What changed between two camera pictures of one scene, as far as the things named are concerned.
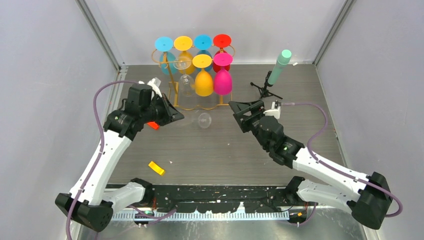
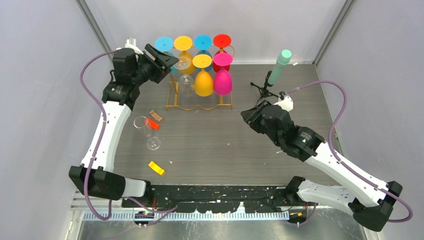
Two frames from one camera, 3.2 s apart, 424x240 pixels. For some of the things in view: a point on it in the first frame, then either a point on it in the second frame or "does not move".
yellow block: (154, 166) does not move
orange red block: (153, 124) does not move
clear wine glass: (186, 84) does not move
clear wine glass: (203, 121) to (141, 122)
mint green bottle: (282, 60) does not move
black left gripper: (171, 114) to (159, 64)
